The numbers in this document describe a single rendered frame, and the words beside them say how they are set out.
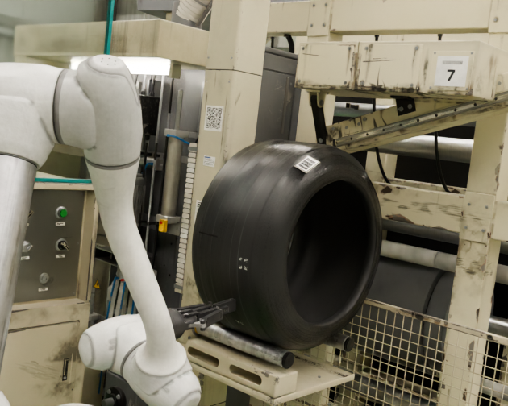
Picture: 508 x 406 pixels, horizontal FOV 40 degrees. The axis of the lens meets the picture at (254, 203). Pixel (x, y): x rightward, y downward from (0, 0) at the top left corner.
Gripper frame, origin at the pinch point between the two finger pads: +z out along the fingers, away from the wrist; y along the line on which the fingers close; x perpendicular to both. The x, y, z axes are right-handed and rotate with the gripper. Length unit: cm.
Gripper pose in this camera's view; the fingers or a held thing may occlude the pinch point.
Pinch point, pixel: (224, 307)
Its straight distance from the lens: 178.0
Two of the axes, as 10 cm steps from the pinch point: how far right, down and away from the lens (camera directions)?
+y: -7.3, -1.4, 6.7
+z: 6.8, -1.2, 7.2
